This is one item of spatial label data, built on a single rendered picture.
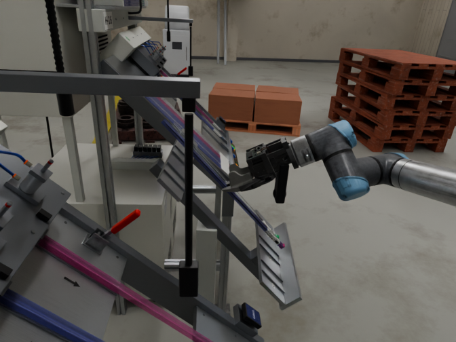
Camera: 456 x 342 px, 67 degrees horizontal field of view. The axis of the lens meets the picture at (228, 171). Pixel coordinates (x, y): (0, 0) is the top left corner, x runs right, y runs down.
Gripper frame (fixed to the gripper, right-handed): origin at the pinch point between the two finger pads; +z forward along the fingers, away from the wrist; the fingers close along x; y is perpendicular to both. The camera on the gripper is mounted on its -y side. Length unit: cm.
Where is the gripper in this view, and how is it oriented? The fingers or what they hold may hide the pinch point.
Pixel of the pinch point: (227, 188)
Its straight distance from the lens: 93.9
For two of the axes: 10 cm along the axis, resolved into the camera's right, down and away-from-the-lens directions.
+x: -0.3, 4.3, -9.0
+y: -4.2, -8.2, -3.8
